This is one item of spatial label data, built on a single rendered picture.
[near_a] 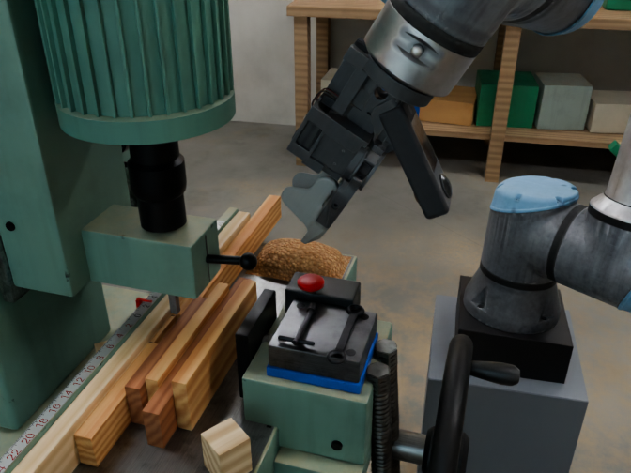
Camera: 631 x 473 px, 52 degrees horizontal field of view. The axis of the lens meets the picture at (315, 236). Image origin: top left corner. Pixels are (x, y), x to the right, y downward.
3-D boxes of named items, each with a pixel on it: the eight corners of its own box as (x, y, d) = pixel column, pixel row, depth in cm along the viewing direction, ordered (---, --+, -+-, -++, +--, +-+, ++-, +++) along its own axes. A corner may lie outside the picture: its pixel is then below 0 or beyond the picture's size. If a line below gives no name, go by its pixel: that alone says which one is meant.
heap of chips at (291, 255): (336, 288, 92) (337, 267, 90) (245, 273, 95) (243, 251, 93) (351, 257, 99) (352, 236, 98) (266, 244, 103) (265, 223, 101)
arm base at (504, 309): (467, 276, 143) (473, 236, 138) (556, 292, 138) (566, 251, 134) (459, 322, 126) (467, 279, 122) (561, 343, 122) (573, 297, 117)
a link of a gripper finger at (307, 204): (268, 216, 69) (308, 151, 64) (314, 247, 69) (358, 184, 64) (257, 229, 67) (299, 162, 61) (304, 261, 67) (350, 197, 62)
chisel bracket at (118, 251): (198, 312, 73) (191, 247, 69) (89, 292, 76) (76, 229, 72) (224, 277, 79) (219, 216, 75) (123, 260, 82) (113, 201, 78)
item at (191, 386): (192, 431, 68) (186, 384, 65) (177, 428, 69) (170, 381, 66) (258, 322, 85) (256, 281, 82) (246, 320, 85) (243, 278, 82)
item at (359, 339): (360, 394, 65) (361, 352, 62) (257, 373, 67) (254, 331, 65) (385, 319, 76) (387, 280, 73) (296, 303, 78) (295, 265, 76)
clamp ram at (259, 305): (302, 411, 70) (301, 346, 66) (238, 397, 72) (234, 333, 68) (325, 358, 78) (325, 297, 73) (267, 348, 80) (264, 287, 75)
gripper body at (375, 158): (305, 129, 67) (365, 29, 61) (373, 175, 68) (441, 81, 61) (281, 156, 61) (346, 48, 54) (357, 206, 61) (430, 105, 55)
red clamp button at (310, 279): (319, 296, 70) (319, 287, 70) (293, 291, 71) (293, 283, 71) (327, 281, 73) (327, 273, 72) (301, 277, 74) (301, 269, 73)
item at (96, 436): (98, 467, 64) (90, 438, 62) (80, 463, 65) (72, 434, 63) (281, 217, 111) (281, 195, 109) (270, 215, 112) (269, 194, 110)
